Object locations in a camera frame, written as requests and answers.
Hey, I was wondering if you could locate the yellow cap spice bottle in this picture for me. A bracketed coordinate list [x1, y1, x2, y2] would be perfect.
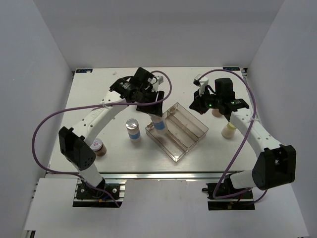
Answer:
[221, 122, 236, 139]

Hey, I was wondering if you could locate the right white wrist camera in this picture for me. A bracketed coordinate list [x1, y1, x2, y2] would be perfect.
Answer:
[193, 74, 209, 96]

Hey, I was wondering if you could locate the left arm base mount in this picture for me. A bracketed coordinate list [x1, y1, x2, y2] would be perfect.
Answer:
[72, 179, 126, 208]

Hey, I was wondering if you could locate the aluminium table front rail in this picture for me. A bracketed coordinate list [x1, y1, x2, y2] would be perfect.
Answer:
[44, 172, 283, 181]

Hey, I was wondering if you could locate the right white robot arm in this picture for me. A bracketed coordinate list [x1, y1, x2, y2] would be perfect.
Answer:
[189, 77, 296, 198]

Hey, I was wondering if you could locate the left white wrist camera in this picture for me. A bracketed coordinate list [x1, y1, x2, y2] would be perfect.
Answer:
[148, 75, 163, 92]

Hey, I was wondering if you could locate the brown spice jar near front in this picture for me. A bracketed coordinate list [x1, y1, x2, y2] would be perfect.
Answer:
[90, 138, 106, 157]

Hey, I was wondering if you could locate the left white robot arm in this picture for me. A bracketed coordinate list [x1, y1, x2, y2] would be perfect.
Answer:
[58, 67, 164, 198]

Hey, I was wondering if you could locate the blue label bottle silver cap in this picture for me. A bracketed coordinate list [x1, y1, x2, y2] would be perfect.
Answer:
[151, 116, 168, 135]

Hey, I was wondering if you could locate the clear plastic organizer tray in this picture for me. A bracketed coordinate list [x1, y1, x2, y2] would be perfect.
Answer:
[145, 103, 209, 163]

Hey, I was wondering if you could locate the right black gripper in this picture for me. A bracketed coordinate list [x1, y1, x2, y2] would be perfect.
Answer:
[190, 87, 222, 115]

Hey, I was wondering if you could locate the pink cap spice bottle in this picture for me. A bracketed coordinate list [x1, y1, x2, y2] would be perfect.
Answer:
[211, 109, 222, 118]

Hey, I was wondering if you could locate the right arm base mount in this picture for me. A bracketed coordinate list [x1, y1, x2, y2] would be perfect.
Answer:
[202, 178, 255, 211]

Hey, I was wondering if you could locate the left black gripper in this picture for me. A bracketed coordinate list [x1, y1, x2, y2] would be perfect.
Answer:
[136, 88, 164, 117]

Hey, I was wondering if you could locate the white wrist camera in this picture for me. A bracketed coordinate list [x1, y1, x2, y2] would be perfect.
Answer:
[148, 75, 163, 92]
[193, 74, 209, 96]

